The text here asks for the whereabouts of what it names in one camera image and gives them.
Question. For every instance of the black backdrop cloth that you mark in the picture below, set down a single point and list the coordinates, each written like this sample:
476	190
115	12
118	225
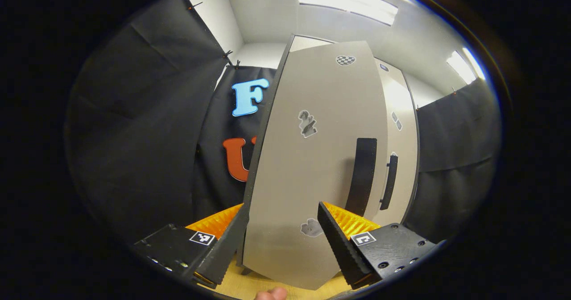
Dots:
134	135

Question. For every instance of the small ceiling light panel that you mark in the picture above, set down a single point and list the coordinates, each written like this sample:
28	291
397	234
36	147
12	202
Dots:
464	65

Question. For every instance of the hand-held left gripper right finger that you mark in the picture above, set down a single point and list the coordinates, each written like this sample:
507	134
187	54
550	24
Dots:
341	244

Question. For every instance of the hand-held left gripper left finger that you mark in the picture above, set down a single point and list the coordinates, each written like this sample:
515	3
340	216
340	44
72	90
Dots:
225	244

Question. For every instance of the white cabinet door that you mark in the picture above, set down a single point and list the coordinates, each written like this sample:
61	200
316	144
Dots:
312	179
403	166

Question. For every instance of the white cabinet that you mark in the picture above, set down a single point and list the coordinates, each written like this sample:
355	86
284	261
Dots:
260	141

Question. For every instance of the large ceiling light panel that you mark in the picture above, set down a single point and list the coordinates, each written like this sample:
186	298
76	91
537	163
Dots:
348	1

